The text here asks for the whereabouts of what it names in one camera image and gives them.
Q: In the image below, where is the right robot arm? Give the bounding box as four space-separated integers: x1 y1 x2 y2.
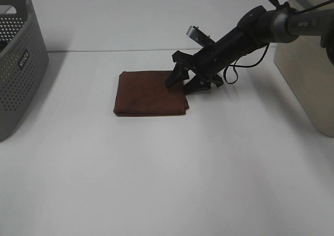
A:
165 0 333 94

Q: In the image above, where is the brown towel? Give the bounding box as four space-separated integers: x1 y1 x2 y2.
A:
113 70 189 117

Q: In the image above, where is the beige storage bin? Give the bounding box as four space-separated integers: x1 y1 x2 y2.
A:
274 0 333 137

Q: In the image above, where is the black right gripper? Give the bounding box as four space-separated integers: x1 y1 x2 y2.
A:
165 27 264 93

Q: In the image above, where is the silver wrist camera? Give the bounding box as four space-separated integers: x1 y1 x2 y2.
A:
186 26 215 48

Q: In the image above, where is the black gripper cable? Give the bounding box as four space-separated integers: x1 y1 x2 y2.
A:
224 43 270 85

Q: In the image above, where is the grey perforated plastic basket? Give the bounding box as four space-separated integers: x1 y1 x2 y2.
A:
1 0 49 140

